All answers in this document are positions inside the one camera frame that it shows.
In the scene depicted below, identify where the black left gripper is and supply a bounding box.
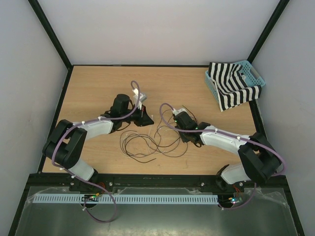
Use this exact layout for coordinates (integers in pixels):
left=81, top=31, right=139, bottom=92
left=122, top=104, right=154, bottom=127

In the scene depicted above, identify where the black wire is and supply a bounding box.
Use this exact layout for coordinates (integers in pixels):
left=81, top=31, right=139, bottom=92
left=124, top=105, right=197, bottom=163

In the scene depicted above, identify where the white wire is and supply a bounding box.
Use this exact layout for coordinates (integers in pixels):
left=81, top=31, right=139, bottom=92
left=120, top=131, right=183, bottom=155

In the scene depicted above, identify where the grey wire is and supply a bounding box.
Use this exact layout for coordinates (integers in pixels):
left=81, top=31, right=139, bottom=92
left=119, top=132, right=184, bottom=158

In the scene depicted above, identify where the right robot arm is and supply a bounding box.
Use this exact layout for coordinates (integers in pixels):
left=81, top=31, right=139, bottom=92
left=173, top=109, right=283, bottom=191

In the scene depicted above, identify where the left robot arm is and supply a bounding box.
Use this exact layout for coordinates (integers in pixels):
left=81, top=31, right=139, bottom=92
left=42, top=94, right=154, bottom=191

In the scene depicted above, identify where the black white striped cloth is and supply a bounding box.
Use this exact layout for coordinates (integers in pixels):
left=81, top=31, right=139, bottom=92
left=208, top=62, right=262, bottom=112

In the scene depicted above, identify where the light blue perforated basket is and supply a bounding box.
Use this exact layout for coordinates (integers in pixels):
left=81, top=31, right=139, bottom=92
left=204, top=60, right=266, bottom=102

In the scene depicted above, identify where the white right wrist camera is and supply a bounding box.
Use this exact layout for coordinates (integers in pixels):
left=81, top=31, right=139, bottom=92
left=172, top=108, right=187, bottom=117

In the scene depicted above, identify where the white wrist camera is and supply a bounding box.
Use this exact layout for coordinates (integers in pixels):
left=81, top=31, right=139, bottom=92
left=132, top=88, right=147, bottom=110
left=172, top=108, right=187, bottom=117

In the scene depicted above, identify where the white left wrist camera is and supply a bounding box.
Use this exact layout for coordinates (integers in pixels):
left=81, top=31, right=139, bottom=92
left=132, top=88, right=147, bottom=110

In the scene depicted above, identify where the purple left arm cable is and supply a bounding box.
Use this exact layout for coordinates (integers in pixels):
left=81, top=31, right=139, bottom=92
left=52, top=80, right=143, bottom=223

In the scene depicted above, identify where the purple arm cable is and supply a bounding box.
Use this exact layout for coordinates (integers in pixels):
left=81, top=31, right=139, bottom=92
left=52, top=80, right=143, bottom=223
left=159, top=103, right=288, bottom=211

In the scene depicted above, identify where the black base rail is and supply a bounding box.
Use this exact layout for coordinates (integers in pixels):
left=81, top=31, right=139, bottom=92
left=68, top=174, right=246, bottom=194

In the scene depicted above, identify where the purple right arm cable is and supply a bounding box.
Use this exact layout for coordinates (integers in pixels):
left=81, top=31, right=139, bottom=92
left=159, top=103, right=288, bottom=211

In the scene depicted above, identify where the light blue slotted cable duct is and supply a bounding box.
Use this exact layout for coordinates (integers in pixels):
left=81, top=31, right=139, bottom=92
left=31, top=194, right=218, bottom=205

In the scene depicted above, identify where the black cage frame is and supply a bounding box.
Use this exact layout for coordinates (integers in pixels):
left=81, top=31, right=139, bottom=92
left=0, top=0, right=315, bottom=236

